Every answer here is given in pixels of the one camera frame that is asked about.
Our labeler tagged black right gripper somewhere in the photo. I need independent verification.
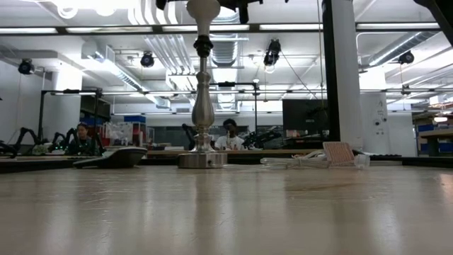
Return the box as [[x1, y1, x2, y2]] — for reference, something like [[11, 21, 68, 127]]
[[217, 0, 265, 25]]

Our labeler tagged white flood lightbulb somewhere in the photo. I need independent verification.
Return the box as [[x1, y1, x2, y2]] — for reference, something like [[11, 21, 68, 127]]
[[186, 0, 222, 37]]

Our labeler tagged silver table lamp base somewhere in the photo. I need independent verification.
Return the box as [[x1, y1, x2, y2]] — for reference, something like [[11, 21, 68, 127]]
[[178, 34, 229, 169]]

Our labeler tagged black rig beam with lights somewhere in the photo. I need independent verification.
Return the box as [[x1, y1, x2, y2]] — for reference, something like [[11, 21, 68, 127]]
[[0, 21, 453, 35]]

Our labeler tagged black ceiling-hung device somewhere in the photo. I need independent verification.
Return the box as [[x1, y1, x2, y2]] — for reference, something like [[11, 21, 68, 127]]
[[398, 50, 415, 66], [17, 58, 35, 76], [263, 38, 282, 67], [140, 52, 156, 69]]

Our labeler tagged black monitor screen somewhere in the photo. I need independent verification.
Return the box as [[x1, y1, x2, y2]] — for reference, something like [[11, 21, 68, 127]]
[[282, 99, 329, 132]]

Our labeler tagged red storage bin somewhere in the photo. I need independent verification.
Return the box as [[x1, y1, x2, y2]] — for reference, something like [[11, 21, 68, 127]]
[[132, 123, 147, 147]]

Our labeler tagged person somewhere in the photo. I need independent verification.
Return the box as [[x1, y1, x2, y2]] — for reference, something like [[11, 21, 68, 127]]
[[72, 122, 96, 156], [214, 118, 246, 151]]

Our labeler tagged grey desk calculator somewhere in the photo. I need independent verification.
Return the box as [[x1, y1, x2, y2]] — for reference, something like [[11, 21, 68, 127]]
[[73, 147, 148, 170]]

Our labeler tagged wooden workbench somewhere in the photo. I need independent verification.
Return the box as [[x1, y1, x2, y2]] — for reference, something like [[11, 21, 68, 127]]
[[419, 129, 453, 157]]

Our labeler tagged black background station frame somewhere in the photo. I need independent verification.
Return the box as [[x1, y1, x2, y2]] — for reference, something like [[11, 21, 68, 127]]
[[211, 81, 258, 149], [38, 89, 103, 156]]

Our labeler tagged clear lamp power cord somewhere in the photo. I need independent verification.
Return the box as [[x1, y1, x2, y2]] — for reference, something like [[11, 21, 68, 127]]
[[260, 141, 371, 170]]

